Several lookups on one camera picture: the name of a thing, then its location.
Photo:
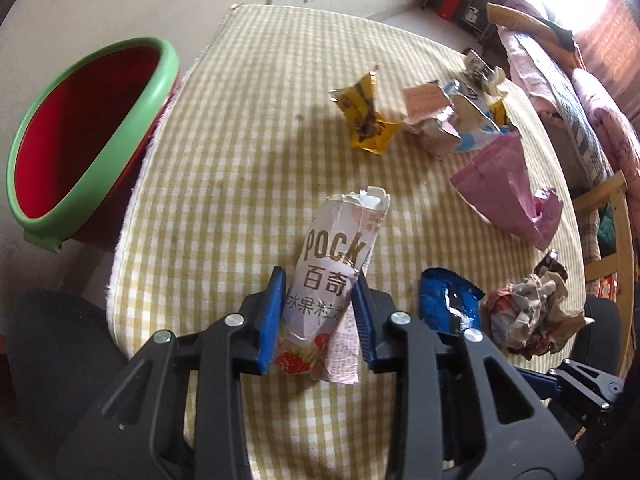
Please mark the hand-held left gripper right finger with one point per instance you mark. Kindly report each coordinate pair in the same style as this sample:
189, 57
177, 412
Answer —
365, 325

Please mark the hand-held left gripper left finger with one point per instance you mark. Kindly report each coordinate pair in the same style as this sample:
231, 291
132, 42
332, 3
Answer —
267, 320

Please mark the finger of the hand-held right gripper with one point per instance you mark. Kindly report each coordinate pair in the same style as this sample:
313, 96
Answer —
580, 380

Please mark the pink white snack box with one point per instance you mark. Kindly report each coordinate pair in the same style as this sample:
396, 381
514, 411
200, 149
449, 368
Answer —
325, 280

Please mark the blue white foil packet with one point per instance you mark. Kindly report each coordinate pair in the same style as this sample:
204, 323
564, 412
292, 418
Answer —
472, 132

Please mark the red bin with green rim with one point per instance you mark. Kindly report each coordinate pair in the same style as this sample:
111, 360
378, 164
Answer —
75, 125

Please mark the dark blue wrapper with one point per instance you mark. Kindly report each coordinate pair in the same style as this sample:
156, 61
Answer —
440, 300

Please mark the crumpled white red paper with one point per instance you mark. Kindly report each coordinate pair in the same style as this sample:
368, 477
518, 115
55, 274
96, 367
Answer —
530, 315

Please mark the wooden chair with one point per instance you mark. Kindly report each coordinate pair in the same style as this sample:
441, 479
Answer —
620, 240

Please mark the pink plastic bag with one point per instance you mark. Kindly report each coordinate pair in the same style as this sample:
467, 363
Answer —
495, 180

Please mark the yellow snack wrapper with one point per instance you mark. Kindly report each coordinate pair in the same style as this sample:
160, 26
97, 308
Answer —
365, 115

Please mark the black chair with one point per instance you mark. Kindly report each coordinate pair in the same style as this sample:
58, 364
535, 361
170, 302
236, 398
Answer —
55, 340

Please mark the crumpled pink white carton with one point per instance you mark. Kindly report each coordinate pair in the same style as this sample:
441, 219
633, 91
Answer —
430, 110

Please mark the pink blanket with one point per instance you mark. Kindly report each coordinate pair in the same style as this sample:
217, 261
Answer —
610, 125

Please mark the crumpled white black carton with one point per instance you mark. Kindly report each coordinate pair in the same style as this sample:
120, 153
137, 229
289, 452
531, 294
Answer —
475, 67

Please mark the grey checked quilt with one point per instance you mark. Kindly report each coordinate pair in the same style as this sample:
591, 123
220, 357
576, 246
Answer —
565, 90

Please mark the red box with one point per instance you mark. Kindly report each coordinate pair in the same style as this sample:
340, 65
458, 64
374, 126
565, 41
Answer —
448, 5

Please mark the red patterned curtain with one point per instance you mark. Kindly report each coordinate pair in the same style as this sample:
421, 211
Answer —
615, 35

